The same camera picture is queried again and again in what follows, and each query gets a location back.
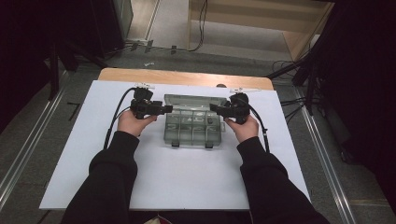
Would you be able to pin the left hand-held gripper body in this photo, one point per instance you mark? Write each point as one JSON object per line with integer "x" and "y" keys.
{"x": 141, "y": 104}

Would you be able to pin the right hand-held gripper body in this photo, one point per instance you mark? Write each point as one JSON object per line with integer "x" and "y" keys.
{"x": 239, "y": 109}

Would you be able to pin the grey plastic compartment box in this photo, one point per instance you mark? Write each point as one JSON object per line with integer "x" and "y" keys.
{"x": 193, "y": 130}

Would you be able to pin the person's right hand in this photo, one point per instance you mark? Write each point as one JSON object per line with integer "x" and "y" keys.
{"x": 246, "y": 129}

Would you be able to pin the person's left hand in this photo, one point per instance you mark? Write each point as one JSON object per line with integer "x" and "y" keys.
{"x": 134, "y": 124}

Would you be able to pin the dark round table grommet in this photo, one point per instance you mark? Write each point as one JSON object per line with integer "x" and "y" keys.
{"x": 221, "y": 85}

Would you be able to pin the group of small silver parts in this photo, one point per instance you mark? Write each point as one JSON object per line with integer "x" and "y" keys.
{"x": 190, "y": 119}

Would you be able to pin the wooden table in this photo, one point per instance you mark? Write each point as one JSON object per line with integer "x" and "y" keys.
{"x": 171, "y": 76}

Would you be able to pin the small white floor scrap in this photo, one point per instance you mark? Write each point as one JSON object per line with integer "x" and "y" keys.
{"x": 149, "y": 64}

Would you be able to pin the black tape strip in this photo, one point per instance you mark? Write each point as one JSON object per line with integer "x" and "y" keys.
{"x": 134, "y": 46}
{"x": 148, "y": 46}
{"x": 173, "y": 49}

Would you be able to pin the white table board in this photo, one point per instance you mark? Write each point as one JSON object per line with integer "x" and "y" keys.
{"x": 186, "y": 174}

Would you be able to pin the black metal stand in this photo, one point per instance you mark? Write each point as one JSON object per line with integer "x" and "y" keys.
{"x": 309, "y": 90}

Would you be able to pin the dark cabinet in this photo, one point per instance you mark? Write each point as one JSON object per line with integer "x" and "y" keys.
{"x": 109, "y": 25}

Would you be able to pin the light wooden shelf unit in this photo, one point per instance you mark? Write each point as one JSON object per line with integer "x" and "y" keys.
{"x": 299, "y": 40}

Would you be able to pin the black tripod stand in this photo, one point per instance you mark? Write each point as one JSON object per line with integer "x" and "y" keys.
{"x": 54, "y": 71}

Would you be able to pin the person's dark pants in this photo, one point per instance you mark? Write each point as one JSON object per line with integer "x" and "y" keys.
{"x": 202, "y": 218}

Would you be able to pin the red and white cloth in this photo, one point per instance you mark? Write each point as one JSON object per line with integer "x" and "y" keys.
{"x": 158, "y": 220}

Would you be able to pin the black curtain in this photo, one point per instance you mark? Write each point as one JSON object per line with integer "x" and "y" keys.
{"x": 25, "y": 46}
{"x": 367, "y": 77}

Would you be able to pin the metal floor rail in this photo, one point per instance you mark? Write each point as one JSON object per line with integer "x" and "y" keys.
{"x": 28, "y": 146}
{"x": 327, "y": 161}

